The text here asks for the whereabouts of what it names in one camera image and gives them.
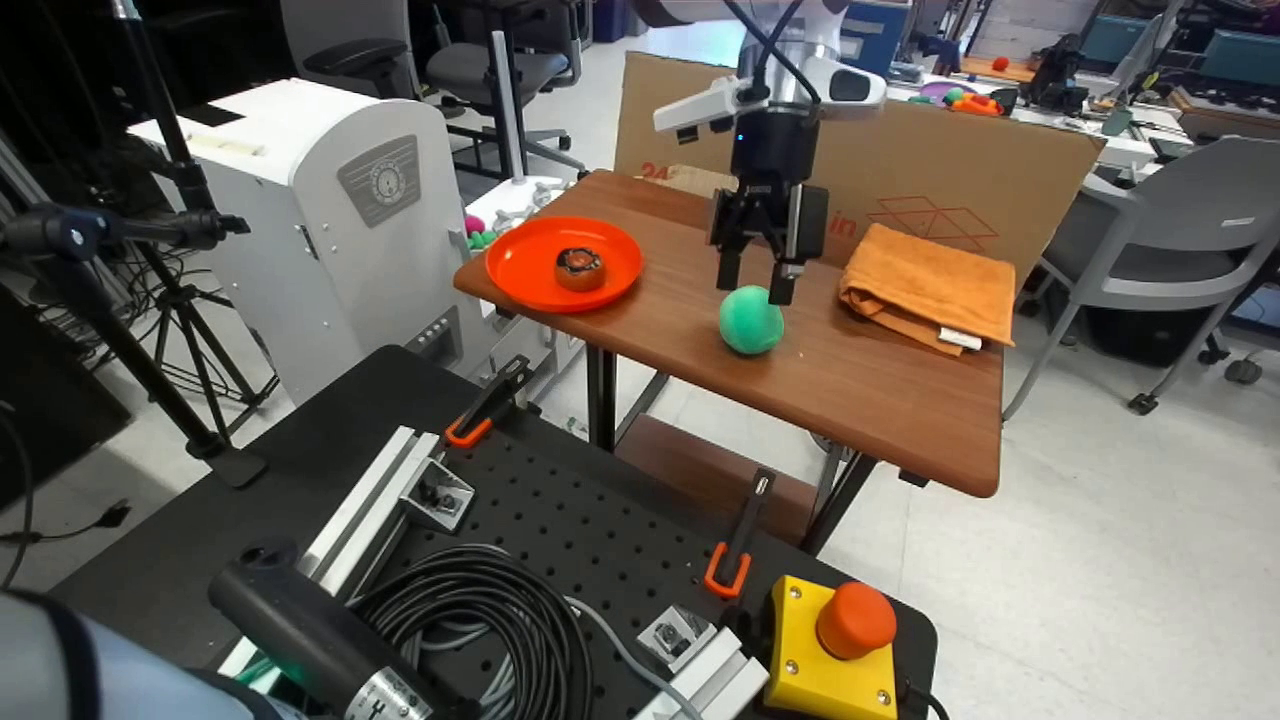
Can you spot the grey office chair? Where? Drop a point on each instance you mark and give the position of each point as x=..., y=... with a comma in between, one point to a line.
x=1175, y=224

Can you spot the black perforated breadboard table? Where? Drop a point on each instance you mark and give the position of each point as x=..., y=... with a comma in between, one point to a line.
x=563, y=507

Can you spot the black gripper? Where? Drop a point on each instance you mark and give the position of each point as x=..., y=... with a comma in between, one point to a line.
x=778, y=165

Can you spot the white control cabinet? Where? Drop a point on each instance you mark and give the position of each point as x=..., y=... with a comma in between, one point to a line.
x=322, y=224

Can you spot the black office chair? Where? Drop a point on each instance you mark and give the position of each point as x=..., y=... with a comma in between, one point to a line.
x=466, y=55

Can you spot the aluminium extrusion rail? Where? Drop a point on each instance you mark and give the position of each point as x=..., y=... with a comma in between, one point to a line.
x=380, y=514
x=707, y=664

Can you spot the orange round plate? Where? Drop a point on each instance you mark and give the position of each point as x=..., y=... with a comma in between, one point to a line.
x=524, y=264

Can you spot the black camera tripod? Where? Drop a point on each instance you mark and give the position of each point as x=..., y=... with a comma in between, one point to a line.
x=134, y=264

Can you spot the folded orange cloth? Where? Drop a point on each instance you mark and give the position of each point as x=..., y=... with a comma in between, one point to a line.
x=924, y=284

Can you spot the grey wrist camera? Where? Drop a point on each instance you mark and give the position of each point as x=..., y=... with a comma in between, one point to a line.
x=693, y=107

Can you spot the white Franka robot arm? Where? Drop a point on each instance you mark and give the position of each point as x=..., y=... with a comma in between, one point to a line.
x=832, y=80

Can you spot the wooden top desk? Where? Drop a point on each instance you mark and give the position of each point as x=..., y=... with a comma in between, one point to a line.
x=825, y=386

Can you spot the green plush ball toy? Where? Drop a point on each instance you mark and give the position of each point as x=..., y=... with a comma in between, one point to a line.
x=749, y=320

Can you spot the brown cardboard sheet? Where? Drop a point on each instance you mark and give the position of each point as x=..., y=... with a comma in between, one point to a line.
x=934, y=174

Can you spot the yellow emergency stop button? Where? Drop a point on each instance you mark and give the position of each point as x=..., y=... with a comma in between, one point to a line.
x=814, y=660

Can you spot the brown toy donut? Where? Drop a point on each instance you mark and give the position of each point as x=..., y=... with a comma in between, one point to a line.
x=581, y=271

